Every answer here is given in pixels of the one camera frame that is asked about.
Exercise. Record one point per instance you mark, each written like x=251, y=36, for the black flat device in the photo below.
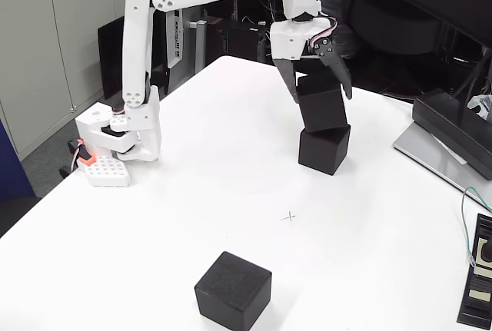
x=471, y=308

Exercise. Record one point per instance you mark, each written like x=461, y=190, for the black office chair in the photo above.
x=392, y=31

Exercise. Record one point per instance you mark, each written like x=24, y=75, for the black rectangular dock box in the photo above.
x=449, y=123

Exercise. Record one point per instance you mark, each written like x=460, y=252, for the grey metal post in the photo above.
x=200, y=50

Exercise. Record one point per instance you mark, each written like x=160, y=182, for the grey cabinet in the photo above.
x=30, y=20

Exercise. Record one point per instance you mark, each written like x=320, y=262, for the black panel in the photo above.
x=111, y=58

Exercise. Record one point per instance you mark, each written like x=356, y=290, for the silver computer case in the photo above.
x=175, y=39

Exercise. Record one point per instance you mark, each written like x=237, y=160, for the black cube block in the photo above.
x=323, y=110
x=323, y=152
x=227, y=296

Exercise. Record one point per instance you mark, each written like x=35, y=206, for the silver monitor stand base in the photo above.
x=434, y=162

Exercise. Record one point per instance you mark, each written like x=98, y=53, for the white crumpled plastic bag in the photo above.
x=480, y=104

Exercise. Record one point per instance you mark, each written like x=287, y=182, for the orange clip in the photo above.
x=86, y=159

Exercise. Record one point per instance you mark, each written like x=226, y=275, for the blue partition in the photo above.
x=11, y=173

